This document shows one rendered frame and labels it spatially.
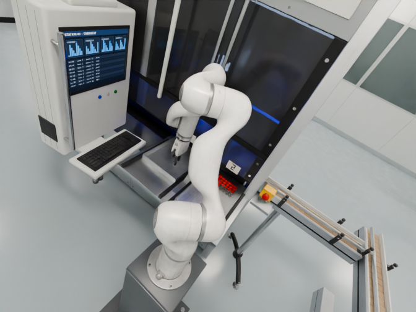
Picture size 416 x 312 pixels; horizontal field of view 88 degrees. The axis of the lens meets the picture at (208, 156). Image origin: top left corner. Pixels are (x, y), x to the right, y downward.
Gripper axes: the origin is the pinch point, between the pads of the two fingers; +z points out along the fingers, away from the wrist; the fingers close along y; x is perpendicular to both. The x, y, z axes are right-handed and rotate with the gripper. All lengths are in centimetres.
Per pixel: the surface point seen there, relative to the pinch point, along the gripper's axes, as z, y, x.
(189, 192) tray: 10.8, -4.8, -17.2
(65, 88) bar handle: -26, -34, 45
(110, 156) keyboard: 16.4, -15.9, 34.2
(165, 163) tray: 10.4, 1.3, 6.4
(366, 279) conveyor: 5, 18, -118
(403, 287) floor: 92, 151, -238
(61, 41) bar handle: -45, -35, 44
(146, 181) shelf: 11.6, -16.9, 4.1
